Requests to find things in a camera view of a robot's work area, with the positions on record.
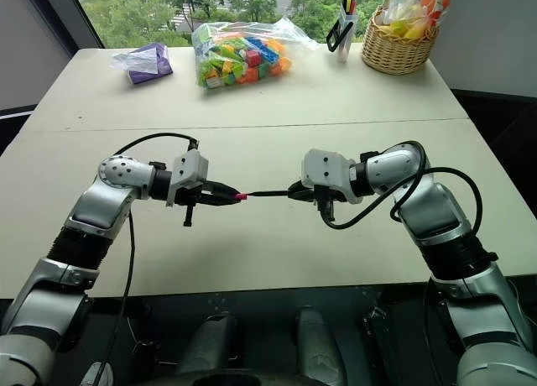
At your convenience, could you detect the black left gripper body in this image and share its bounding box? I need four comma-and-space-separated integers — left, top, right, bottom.
174, 182, 216, 228

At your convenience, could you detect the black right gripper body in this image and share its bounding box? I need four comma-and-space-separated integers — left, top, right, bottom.
312, 184, 337, 224

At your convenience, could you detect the black marker pen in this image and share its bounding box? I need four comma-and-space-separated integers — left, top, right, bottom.
247, 187, 297, 200

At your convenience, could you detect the clear bag of building blocks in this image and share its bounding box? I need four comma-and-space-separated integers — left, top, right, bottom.
190, 16, 321, 91

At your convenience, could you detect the purple tissue box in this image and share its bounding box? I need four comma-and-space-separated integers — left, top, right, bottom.
111, 42, 175, 86

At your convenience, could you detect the grey rounded shape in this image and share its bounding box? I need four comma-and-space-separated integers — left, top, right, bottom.
292, 305, 352, 386
175, 309, 241, 377

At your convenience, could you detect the white pen holder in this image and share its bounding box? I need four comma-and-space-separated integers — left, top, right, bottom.
336, 7, 360, 63

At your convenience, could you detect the woven wicker basket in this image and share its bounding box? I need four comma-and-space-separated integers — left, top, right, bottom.
361, 6, 441, 76

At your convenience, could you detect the clear bag of toy fruit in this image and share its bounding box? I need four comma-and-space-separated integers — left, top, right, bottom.
382, 0, 453, 39

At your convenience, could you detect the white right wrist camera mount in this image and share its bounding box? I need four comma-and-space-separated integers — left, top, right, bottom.
301, 149, 363, 205

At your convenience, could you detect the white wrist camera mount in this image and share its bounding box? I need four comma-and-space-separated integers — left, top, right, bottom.
165, 149, 210, 207
301, 149, 363, 205

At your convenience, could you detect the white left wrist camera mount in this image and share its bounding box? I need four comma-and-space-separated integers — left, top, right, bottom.
165, 149, 210, 207

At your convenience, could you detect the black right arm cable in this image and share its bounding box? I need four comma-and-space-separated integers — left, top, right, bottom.
317, 140, 484, 237

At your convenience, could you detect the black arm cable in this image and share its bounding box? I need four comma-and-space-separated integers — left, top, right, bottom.
317, 140, 484, 237
92, 132, 201, 386

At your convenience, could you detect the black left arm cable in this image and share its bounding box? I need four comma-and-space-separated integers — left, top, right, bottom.
92, 132, 201, 386

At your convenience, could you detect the black clip handle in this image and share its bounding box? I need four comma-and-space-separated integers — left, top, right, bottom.
326, 19, 354, 53

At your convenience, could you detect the dark window frame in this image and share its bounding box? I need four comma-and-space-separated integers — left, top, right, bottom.
35, 0, 106, 50

